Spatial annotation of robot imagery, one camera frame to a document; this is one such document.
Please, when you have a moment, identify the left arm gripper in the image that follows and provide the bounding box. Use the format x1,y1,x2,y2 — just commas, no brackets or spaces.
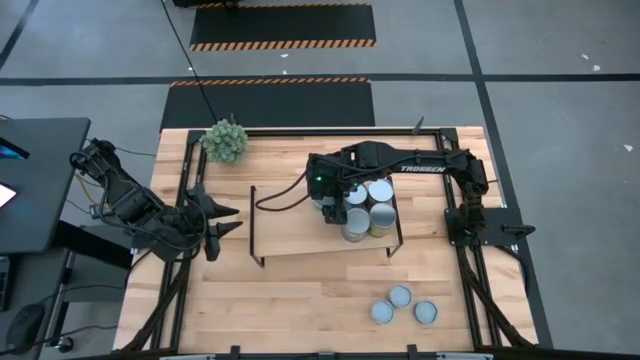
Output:
164,183,245,262

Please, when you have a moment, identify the thin black floor cable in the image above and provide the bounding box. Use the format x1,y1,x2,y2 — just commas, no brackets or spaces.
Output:
158,0,220,125

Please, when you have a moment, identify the short tin can grey lid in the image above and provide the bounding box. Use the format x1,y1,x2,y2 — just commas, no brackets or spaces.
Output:
412,299,440,326
388,284,414,310

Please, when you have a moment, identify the tin can silver lid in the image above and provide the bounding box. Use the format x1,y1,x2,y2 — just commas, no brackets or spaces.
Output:
344,183,370,207

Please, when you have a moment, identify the tall orange can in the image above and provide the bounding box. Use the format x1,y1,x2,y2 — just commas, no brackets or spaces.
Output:
368,202,399,239

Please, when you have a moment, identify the wooden shelf black metal frame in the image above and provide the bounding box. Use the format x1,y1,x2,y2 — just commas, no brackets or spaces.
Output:
248,177,404,270

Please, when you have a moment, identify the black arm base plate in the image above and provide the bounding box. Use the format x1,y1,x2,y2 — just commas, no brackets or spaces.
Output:
444,206,537,250

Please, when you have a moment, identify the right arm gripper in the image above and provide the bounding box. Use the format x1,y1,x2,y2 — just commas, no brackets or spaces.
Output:
305,149,361,226

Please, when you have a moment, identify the black mat with hazard stripes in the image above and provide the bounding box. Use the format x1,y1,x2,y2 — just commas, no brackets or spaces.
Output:
159,77,376,132
188,2,378,53

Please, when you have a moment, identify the green artificial plant in pot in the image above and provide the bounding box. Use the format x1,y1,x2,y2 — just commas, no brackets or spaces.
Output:
199,118,250,165

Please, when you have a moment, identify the short mixed vegetables can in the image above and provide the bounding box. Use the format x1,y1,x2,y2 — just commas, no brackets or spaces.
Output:
369,298,396,326

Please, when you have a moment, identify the lit blue screen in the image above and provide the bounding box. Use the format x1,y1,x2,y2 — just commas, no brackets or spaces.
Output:
0,136,30,161

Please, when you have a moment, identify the tall peaches can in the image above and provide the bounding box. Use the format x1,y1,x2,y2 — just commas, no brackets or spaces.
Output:
367,178,395,205

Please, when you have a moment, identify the dark keyboard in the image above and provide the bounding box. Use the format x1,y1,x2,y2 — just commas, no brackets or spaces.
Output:
0,255,12,312

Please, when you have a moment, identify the black computer mouse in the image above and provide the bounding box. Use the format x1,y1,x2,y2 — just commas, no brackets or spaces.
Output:
5,302,47,355

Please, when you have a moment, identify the black metal rig frame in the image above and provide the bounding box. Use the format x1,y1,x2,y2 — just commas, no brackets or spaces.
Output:
113,127,544,360

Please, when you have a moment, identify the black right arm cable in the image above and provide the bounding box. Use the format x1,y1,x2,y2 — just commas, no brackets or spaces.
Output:
254,169,310,212

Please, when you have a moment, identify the tall peas can blue label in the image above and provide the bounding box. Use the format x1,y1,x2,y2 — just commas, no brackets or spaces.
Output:
341,207,372,244

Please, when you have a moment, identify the black desk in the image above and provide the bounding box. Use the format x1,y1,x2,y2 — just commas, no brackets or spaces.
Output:
0,117,92,256

